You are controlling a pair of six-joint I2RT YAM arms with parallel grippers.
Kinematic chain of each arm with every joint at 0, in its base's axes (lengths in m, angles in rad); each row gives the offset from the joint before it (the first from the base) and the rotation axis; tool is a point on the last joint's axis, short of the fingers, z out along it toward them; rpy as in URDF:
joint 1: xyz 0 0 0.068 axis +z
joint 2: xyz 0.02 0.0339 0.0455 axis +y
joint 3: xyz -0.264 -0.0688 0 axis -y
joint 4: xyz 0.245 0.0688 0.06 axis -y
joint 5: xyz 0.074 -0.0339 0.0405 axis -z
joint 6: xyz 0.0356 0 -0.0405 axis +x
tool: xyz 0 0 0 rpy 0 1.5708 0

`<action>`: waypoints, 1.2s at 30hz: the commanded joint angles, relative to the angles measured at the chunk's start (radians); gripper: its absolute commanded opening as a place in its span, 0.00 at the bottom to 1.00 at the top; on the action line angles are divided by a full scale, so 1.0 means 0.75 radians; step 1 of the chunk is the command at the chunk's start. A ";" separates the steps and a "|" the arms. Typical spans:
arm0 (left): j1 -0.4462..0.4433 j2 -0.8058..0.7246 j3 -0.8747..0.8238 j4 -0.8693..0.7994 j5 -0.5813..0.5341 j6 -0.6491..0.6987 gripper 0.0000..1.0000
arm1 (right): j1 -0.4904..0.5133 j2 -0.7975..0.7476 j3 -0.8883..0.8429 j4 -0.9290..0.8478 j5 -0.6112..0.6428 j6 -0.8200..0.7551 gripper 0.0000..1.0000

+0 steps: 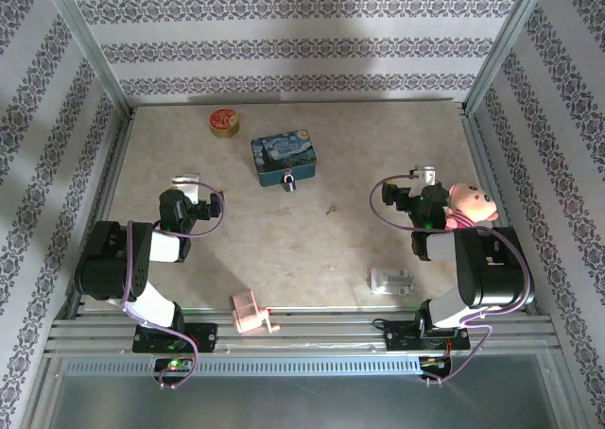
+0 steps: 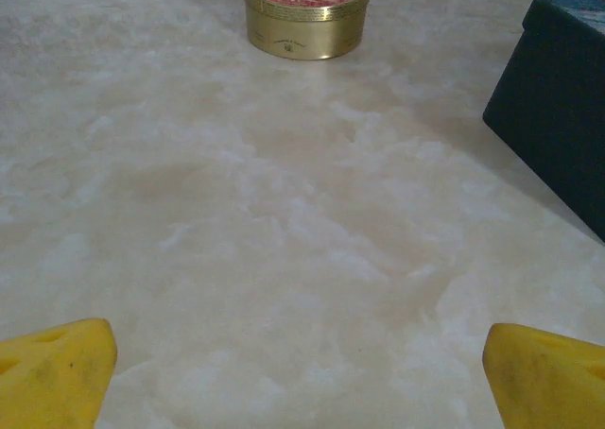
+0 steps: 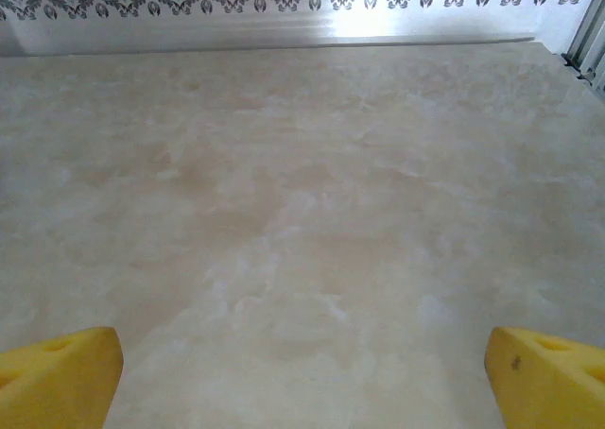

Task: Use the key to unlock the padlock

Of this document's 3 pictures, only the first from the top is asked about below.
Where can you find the small silver padlock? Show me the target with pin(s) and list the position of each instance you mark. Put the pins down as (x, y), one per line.
(290, 183)

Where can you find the blue starry night tin box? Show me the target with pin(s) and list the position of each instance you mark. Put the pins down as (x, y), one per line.
(283, 152)

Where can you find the right black and white robot arm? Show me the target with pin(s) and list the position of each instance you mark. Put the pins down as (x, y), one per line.
(491, 268)

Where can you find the left black and white robot arm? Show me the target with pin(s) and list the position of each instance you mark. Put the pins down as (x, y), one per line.
(111, 263)

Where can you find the pink plush pig toy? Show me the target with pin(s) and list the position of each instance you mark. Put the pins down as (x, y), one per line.
(470, 207)

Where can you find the round red and gold tin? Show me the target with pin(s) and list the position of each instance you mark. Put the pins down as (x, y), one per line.
(225, 122)

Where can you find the clear plastic clip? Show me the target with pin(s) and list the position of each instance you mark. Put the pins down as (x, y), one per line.
(392, 281)

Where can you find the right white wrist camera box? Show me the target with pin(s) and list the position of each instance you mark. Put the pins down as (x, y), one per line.
(424, 175)

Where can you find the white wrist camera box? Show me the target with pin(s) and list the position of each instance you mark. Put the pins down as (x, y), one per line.
(186, 183)
(424, 175)

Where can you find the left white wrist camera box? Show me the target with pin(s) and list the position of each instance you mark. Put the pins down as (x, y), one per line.
(186, 183)

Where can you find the left arm's black base plate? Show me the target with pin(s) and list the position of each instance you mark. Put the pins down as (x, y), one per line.
(203, 337)

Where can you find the right arm's black base plate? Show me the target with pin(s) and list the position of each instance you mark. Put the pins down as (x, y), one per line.
(402, 339)

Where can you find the aluminium front rail frame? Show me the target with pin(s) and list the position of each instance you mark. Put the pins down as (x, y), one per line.
(307, 334)

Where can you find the aluminium corner post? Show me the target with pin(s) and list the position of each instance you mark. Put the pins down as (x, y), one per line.
(506, 41)
(85, 41)

